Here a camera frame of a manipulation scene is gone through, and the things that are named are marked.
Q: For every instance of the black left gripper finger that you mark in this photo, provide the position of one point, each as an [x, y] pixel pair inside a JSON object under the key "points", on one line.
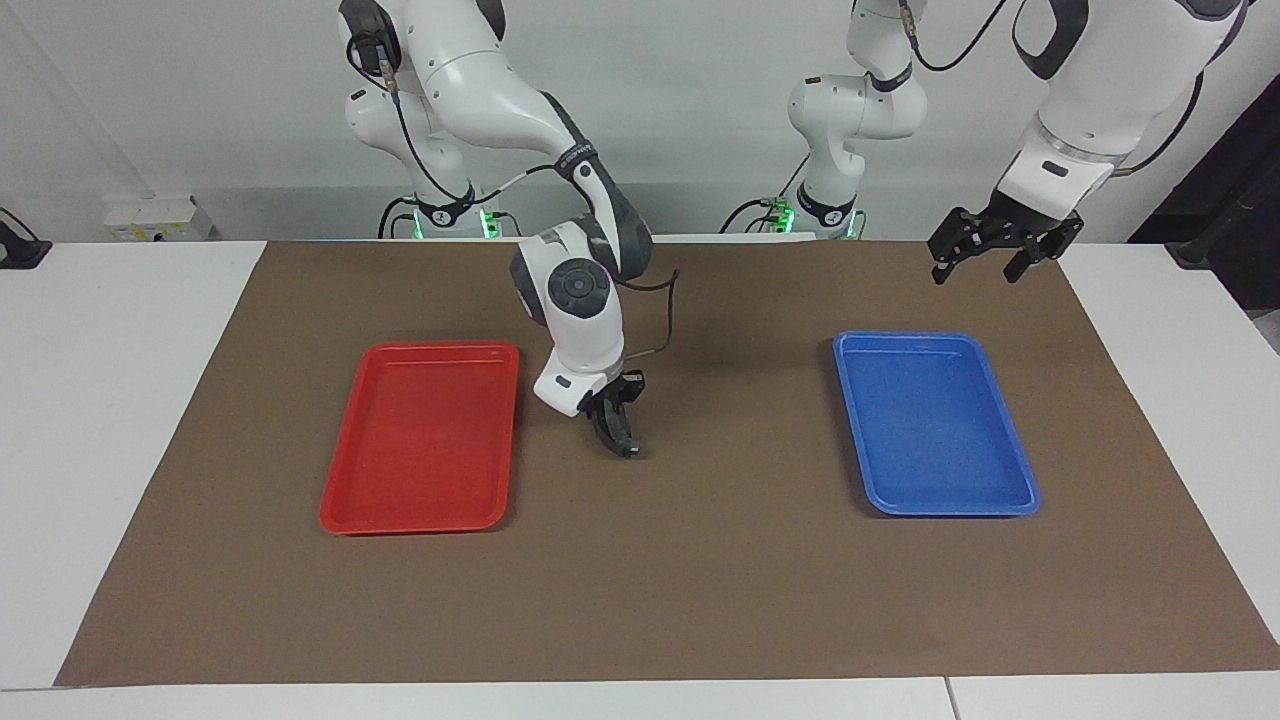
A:
{"points": [[955, 235], [1050, 243]]}

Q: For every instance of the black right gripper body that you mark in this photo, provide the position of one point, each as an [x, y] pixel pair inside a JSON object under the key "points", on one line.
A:
{"points": [[612, 385]]}

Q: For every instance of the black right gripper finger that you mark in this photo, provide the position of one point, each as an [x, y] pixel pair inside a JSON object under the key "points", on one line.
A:
{"points": [[634, 386], [597, 405]]}

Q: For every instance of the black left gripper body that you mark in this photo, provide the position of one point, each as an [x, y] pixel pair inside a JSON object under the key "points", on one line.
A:
{"points": [[1015, 228]]}

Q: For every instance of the curved brake shoe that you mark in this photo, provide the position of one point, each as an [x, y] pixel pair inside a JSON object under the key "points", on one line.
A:
{"points": [[618, 432]]}

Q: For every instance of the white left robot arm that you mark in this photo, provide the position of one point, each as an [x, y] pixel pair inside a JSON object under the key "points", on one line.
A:
{"points": [[1100, 100]]}

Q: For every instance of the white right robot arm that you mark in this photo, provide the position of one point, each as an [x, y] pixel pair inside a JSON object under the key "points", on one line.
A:
{"points": [[480, 90]]}

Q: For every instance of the red plastic tray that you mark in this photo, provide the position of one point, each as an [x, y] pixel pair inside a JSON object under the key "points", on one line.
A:
{"points": [[420, 440]]}

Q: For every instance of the brown table mat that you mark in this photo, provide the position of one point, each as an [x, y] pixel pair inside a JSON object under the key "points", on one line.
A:
{"points": [[680, 580]]}

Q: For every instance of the dark equipment stand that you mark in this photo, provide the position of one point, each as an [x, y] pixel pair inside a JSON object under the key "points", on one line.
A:
{"points": [[1240, 200]]}

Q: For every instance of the blue plastic tray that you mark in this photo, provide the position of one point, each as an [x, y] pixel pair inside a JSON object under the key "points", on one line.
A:
{"points": [[935, 430]]}

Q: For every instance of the black table clamp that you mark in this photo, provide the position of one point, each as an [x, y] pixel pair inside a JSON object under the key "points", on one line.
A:
{"points": [[20, 250]]}

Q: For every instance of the white wall box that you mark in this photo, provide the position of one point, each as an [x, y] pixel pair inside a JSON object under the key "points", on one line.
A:
{"points": [[155, 220]]}

